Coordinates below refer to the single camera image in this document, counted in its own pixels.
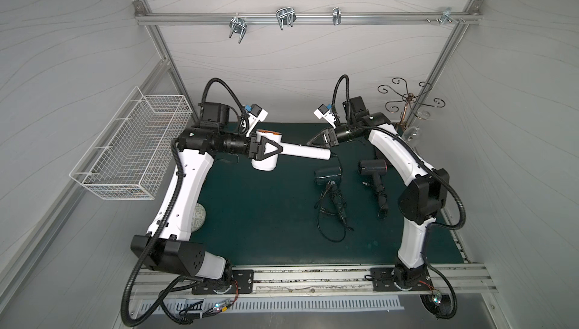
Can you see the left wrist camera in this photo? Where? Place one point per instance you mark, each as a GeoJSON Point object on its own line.
{"type": "Point", "coordinates": [256, 114]}

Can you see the metal glass holder stand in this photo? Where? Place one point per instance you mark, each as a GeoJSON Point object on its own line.
{"type": "Point", "coordinates": [409, 104]}

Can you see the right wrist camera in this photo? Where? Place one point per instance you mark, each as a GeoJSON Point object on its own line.
{"type": "Point", "coordinates": [327, 112]}

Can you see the white wire basket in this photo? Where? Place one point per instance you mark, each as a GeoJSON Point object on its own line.
{"type": "Point", "coordinates": [129, 158]}

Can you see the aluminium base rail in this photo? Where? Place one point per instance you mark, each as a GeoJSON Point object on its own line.
{"type": "Point", "coordinates": [341, 280]}

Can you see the white vent strip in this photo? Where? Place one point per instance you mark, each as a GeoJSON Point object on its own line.
{"type": "Point", "coordinates": [284, 304]}

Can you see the white hair dryer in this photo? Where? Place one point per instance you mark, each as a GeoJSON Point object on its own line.
{"type": "Point", "coordinates": [294, 150]}

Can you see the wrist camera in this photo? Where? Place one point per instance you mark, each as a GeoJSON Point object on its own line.
{"type": "Point", "coordinates": [327, 112]}
{"type": "Point", "coordinates": [256, 114]}

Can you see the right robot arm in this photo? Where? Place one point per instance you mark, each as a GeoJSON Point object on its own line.
{"type": "Point", "coordinates": [428, 199]}

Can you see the green table mat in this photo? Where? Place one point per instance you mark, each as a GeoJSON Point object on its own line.
{"type": "Point", "coordinates": [269, 218]}

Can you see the small metal clamp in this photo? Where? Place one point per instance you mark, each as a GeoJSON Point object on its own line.
{"type": "Point", "coordinates": [337, 16]}

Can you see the metal bolt bracket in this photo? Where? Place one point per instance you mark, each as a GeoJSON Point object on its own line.
{"type": "Point", "coordinates": [446, 17]}

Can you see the aluminium top rail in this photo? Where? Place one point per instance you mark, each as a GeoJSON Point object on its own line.
{"type": "Point", "coordinates": [302, 18]}

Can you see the metal hook bracket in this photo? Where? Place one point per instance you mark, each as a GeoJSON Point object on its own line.
{"type": "Point", "coordinates": [238, 26]}

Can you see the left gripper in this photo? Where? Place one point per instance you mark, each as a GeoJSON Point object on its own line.
{"type": "Point", "coordinates": [253, 148]}

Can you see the dark green hair dryer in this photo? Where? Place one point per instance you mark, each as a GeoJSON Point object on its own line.
{"type": "Point", "coordinates": [331, 201]}

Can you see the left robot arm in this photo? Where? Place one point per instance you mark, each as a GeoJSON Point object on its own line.
{"type": "Point", "coordinates": [167, 246]}

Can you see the patterned ceramic bowl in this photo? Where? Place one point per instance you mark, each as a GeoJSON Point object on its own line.
{"type": "Point", "coordinates": [198, 218]}

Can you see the clear wine glass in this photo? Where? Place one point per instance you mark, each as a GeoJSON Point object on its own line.
{"type": "Point", "coordinates": [412, 135]}

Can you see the metal u-bolt bracket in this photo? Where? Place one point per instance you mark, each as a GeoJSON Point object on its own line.
{"type": "Point", "coordinates": [285, 16]}

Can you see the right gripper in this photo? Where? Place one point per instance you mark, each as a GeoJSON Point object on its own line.
{"type": "Point", "coordinates": [330, 135]}

